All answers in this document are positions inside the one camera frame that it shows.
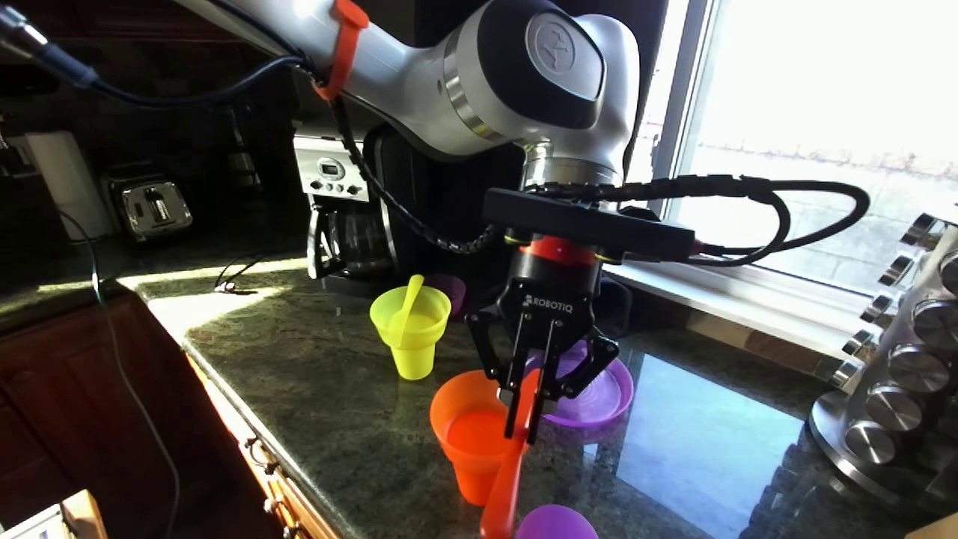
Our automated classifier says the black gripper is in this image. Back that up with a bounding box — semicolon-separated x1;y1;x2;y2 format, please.
464;237;624;442

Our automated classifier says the orange bowl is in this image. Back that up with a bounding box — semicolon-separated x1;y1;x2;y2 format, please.
429;367;533;460

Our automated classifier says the orange spoon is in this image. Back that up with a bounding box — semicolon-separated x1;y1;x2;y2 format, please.
477;364;549;539

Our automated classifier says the purple plastic bowl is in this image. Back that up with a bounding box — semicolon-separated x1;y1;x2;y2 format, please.
522;338;639;431

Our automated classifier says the small purple bowl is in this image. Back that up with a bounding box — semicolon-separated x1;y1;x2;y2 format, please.
432;271;474;314

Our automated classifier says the yellow-green bowl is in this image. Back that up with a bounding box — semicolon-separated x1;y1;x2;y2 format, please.
368;283;455;353

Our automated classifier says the yellow-green cup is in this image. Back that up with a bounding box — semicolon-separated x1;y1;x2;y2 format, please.
383;322;443;383

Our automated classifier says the purple cup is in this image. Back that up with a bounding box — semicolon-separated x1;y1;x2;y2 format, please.
512;503;603;539

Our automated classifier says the yellow spoon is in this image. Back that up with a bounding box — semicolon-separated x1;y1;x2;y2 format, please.
396;271;429;326

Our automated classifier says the glass coffee carafe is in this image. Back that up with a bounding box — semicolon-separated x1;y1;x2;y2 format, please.
313;202;398;282

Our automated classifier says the stainless steel coffee maker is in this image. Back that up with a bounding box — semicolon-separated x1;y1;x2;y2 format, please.
290;129;401;283

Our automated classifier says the chrome spice rack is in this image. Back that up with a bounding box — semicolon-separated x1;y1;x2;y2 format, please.
807;207;958;517

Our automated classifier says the window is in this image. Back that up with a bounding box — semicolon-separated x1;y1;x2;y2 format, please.
625;0;958;353

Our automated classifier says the wooden cabinet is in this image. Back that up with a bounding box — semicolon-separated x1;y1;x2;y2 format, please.
0;288;341;539

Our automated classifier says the black camera cable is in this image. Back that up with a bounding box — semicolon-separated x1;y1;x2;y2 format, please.
552;174;874;267

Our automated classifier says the metal wall outlet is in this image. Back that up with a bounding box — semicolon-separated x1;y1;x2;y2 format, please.
105;175;194;246

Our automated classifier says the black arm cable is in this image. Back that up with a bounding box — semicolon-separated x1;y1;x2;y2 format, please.
0;3;503;256

